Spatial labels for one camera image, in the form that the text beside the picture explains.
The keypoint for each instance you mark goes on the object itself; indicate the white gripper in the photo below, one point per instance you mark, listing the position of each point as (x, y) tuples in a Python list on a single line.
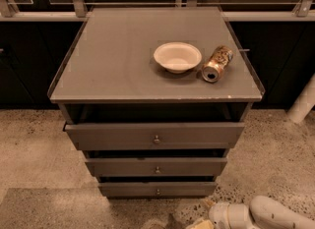
[(219, 215)]

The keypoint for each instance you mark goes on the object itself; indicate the grey bottom drawer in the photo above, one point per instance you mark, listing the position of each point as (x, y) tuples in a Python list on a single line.
[(157, 189)]

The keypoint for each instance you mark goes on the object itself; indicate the grey drawer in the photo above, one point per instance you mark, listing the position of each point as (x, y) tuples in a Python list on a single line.
[(156, 166), (157, 189), (145, 136)]

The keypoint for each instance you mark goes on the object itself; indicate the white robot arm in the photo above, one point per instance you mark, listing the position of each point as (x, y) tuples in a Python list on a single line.
[(261, 213)]

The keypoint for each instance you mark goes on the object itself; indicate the grey top drawer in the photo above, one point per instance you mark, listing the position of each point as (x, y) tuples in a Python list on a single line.
[(145, 136)]

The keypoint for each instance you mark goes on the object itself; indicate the grey middle drawer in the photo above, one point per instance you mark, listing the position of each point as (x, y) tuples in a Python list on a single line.
[(156, 166)]

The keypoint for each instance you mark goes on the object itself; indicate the grey drawer cabinet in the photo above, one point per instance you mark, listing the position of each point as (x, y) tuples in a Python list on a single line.
[(111, 76)]

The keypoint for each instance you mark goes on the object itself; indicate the white floor pipe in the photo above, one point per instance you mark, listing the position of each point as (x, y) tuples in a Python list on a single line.
[(303, 103)]

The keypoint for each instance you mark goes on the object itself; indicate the crushed gold soda can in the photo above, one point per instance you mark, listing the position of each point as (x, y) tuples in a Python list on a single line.
[(213, 69)]

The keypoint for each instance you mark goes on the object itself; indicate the white paper bowl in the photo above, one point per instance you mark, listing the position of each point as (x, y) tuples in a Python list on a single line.
[(177, 57)]

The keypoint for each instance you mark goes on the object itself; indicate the metal window railing frame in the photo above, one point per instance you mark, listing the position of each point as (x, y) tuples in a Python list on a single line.
[(78, 3)]

